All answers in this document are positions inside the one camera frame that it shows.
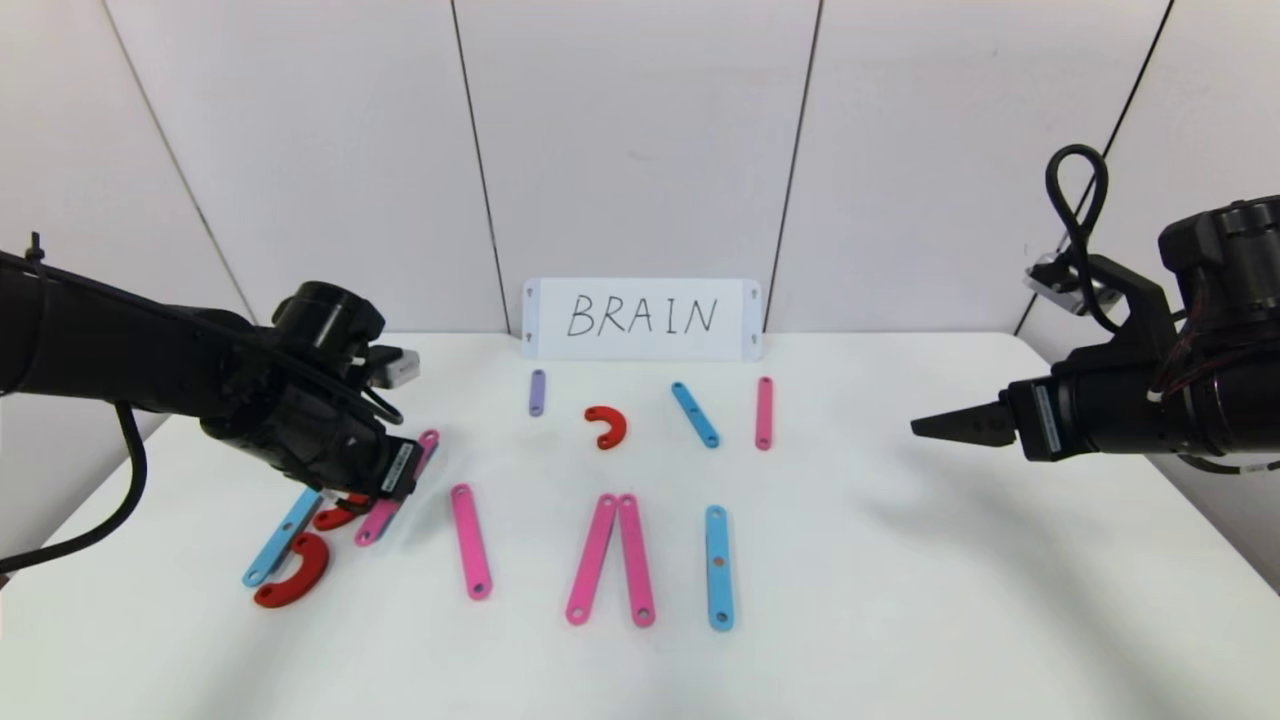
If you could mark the white BRAIN sign card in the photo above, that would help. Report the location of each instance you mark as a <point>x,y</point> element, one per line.
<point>640,348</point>

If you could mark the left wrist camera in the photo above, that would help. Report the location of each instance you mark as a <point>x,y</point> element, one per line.
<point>395,368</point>

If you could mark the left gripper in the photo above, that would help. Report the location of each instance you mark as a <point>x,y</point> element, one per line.
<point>398,469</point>

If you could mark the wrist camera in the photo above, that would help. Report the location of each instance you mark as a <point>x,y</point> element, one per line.
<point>1055,280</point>
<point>395,368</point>

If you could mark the short blue bar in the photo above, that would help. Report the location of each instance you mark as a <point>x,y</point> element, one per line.
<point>695,414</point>

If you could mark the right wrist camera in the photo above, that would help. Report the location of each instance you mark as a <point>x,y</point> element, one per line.
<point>1055,280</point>

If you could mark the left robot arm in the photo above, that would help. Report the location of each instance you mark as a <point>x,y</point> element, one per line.
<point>100,340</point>

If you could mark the medium red arc piece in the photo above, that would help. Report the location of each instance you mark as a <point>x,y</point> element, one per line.
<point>332,519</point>

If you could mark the short purple bar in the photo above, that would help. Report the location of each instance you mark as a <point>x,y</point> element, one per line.
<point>537,393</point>

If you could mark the small red arc piece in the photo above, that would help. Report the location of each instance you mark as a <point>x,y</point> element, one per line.
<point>618,425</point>

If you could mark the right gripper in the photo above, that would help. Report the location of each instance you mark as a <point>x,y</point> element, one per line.
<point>1044,417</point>

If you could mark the black right camera bracket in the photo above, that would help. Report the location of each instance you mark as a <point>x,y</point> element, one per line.
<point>1140,310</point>

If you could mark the long blue bar orange dot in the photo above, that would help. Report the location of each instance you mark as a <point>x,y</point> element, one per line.
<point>719,585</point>

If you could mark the long pink bar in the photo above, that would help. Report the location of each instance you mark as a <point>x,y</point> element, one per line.
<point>377,523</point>
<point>592,558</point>
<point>636,560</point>
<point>470,540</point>

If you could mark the short pink bar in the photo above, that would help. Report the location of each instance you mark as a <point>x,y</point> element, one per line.
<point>764,414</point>

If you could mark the large red arc piece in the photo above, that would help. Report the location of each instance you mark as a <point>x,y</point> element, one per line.
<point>310,575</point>

